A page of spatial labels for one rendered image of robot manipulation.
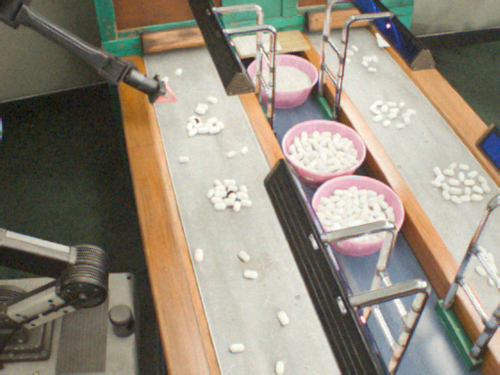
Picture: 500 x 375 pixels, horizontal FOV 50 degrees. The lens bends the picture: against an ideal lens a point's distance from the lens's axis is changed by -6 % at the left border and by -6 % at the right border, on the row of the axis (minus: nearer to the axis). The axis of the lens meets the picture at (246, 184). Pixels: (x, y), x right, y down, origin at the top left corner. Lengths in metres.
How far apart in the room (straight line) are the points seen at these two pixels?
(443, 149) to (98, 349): 1.27
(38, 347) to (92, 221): 1.10
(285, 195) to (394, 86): 1.11
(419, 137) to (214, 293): 0.92
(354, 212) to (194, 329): 0.60
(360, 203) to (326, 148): 0.26
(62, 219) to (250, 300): 1.49
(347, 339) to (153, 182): 0.91
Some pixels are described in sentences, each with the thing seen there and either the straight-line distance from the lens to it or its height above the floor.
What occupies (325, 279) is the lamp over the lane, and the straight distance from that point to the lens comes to 1.04.
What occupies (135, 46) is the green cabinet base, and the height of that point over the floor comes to 0.80.
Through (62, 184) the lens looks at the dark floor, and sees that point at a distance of 2.93.
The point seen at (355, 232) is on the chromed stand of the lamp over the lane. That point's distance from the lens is 1.09.
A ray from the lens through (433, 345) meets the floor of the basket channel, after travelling 1.51.
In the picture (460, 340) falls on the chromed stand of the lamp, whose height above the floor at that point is 0.71.
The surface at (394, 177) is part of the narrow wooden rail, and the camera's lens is 1.75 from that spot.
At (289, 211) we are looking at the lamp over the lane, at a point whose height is 1.08.
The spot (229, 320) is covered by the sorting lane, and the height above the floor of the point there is 0.74.
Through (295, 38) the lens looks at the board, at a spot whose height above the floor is 0.78.
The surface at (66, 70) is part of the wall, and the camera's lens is 3.33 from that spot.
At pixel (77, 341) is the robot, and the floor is 0.47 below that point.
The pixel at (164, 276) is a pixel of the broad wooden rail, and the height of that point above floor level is 0.76.
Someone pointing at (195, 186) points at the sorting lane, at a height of 0.74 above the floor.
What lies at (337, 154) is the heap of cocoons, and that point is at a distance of 1.85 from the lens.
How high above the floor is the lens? 1.93
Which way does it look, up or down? 44 degrees down
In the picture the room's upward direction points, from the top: straight up
